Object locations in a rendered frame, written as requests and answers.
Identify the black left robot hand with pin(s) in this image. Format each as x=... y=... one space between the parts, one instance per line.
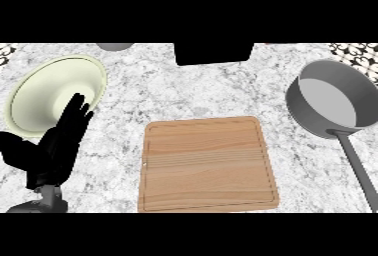
x=58 y=146

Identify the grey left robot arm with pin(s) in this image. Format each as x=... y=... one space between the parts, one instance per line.
x=47 y=201

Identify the wooden cutting board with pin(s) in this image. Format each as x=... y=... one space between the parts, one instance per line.
x=208 y=165

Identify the pale green bowl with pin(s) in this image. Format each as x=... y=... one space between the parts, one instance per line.
x=47 y=90

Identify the grey round object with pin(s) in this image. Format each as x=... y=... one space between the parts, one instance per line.
x=115 y=46

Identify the black box appliance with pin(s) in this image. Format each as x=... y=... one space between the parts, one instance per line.
x=213 y=52

